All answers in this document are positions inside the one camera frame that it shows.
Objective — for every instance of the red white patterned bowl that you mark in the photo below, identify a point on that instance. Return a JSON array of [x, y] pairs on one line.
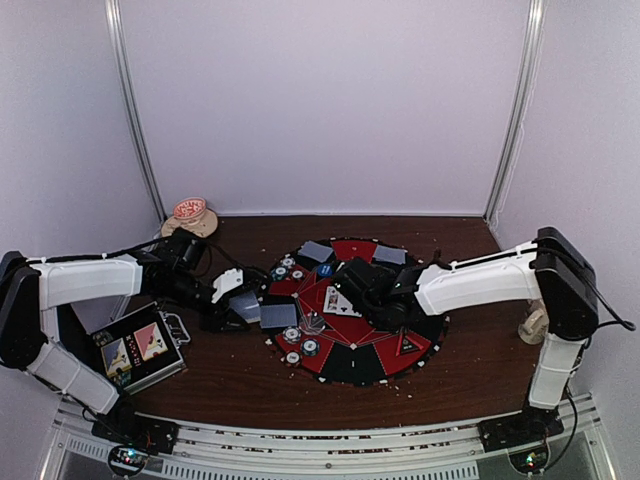
[[190, 210]]

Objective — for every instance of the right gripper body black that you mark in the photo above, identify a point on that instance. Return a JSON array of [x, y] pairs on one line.
[[374, 319]]

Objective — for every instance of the clear acrylic dealer button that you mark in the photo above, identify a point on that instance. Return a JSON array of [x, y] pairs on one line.
[[312, 324]]

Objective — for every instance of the front aluminium rail base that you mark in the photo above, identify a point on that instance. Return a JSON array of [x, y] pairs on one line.
[[451, 450]]

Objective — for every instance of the aluminium poker case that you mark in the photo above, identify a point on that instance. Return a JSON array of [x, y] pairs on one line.
[[142, 348]]

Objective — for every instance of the right aluminium frame post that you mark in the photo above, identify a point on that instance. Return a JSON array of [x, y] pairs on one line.
[[523, 92]]

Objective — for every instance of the dealt card sector three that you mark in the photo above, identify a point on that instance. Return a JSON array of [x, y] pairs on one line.
[[278, 316]]

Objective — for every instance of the dealt card sector seven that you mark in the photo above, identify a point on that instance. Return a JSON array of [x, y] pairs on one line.
[[387, 254]]

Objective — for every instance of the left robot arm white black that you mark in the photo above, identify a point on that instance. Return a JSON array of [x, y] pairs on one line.
[[43, 335]]

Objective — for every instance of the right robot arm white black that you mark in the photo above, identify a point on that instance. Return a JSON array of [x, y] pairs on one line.
[[548, 271]]

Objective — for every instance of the cream ceramic mug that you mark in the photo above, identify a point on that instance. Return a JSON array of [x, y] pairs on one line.
[[533, 329]]

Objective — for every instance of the black triangle all-in marker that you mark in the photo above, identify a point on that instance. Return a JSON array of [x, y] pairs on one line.
[[406, 346]]

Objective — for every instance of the round red black poker mat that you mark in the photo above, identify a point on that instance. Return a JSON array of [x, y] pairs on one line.
[[352, 351]]

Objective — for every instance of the aluminium frame post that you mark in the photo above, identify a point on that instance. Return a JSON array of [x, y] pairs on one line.
[[523, 92], [118, 42]]

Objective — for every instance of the king of diamonds card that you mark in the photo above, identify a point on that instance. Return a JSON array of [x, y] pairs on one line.
[[332, 302]]

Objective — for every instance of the blue playing card deck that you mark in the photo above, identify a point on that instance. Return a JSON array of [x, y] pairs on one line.
[[246, 305]]

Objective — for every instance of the green fifty chips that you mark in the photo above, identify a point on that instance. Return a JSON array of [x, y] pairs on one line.
[[310, 347], [279, 273]]

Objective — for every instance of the blue small blind button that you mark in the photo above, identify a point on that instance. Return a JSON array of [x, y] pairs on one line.
[[325, 270]]

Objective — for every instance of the left aluminium frame post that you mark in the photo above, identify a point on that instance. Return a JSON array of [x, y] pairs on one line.
[[118, 42]]

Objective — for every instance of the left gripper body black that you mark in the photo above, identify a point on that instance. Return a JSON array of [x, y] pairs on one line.
[[210, 320]]

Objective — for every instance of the round wooden plate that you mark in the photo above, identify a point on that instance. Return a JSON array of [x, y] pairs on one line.
[[203, 226]]

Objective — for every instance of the brown hundred chip sector two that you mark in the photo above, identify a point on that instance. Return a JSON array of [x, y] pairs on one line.
[[292, 359]]

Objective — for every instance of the dealt card sector five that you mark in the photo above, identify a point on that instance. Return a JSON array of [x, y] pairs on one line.
[[315, 251]]

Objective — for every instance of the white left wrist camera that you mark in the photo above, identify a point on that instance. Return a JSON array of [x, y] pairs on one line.
[[225, 283]]

